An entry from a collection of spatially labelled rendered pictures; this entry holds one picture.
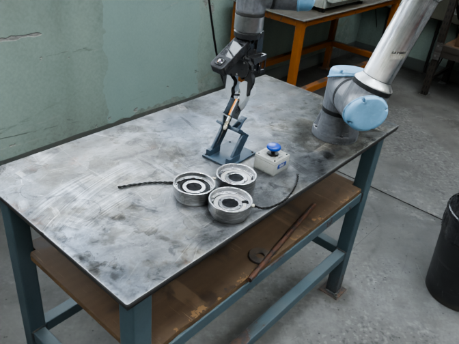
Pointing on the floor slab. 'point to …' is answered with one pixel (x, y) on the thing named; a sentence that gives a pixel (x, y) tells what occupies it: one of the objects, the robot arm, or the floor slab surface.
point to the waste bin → (446, 259)
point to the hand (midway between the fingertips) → (235, 104)
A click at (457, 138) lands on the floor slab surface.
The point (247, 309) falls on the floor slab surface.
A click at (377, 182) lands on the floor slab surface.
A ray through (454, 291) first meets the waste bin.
